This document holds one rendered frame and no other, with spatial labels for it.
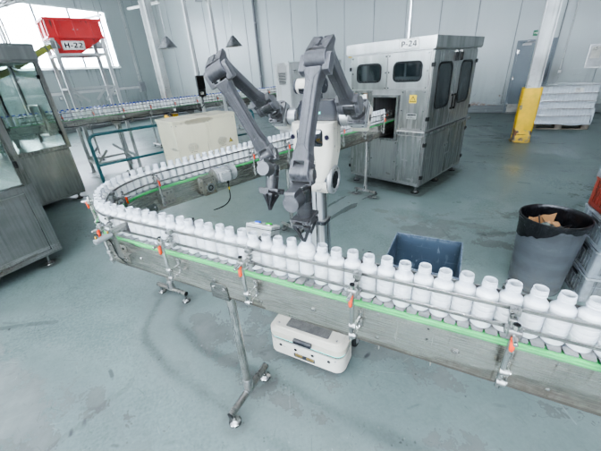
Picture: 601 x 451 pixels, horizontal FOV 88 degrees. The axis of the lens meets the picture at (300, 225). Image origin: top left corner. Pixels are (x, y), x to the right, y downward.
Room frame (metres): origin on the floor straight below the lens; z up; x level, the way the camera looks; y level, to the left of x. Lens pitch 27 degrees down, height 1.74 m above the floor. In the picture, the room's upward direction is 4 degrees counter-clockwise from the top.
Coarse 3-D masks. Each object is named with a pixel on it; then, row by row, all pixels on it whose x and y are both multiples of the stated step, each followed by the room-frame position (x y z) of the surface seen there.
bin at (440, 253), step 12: (396, 240) 1.40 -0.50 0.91; (408, 240) 1.38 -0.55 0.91; (420, 240) 1.36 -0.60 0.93; (432, 240) 1.33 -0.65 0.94; (444, 240) 1.30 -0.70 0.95; (396, 252) 1.41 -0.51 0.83; (408, 252) 1.38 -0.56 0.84; (420, 252) 1.35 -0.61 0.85; (432, 252) 1.33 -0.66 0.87; (444, 252) 1.30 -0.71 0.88; (456, 252) 1.27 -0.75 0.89; (396, 264) 1.41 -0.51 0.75; (432, 264) 1.32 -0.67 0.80; (444, 264) 1.29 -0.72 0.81; (456, 264) 1.27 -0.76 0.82; (456, 276) 1.17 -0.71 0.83
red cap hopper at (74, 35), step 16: (48, 32) 6.37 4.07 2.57; (64, 32) 6.53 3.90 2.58; (80, 32) 6.70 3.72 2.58; (96, 32) 6.88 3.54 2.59; (64, 48) 6.51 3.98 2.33; (80, 48) 6.68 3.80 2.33; (96, 48) 7.36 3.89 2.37; (64, 80) 6.37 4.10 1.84; (64, 96) 6.80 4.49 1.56; (80, 96) 6.46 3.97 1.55; (112, 96) 7.38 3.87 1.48; (112, 144) 7.22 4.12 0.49; (112, 160) 6.58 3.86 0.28
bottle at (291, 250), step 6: (288, 240) 1.04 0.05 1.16; (294, 240) 1.02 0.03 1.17; (288, 246) 1.02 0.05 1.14; (294, 246) 1.02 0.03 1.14; (288, 252) 1.01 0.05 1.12; (294, 252) 1.00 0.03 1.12; (288, 264) 1.01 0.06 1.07; (294, 264) 1.00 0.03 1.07; (294, 270) 1.00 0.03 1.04; (294, 276) 1.00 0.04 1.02
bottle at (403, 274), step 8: (400, 264) 0.82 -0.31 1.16; (408, 264) 0.83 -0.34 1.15; (400, 272) 0.82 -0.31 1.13; (408, 272) 0.81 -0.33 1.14; (400, 280) 0.80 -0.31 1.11; (408, 280) 0.80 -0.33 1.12; (400, 288) 0.80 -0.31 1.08; (408, 288) 0.80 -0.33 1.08; (400, 296) 0.80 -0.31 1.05; (408, 296) 0.80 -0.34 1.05; (400, 304) 0.80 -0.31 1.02; (408, 304) 0.80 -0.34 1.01
